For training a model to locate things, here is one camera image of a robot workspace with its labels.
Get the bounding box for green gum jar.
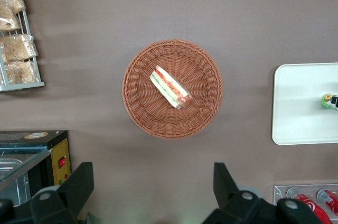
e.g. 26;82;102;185
321;94;338;111

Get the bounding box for wrapped sandwich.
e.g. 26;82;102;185
149;65;193;110

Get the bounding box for clear acrylic can holder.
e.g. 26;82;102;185
273;184;338;224

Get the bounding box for black yellow food warmer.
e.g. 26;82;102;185
0;129;72;206

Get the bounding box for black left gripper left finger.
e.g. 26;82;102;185
30;162;95;224

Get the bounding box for cream plastic tray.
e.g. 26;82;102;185
271;62;338;146

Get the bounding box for white wire rack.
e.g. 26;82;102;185
0;0;45;92

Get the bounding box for red cola can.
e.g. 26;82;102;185
316;188;338;216
286;186;332;224

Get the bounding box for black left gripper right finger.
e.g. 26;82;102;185
202;162;275;224

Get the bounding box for brown round wicker basket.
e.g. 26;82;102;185
121;39;224;140

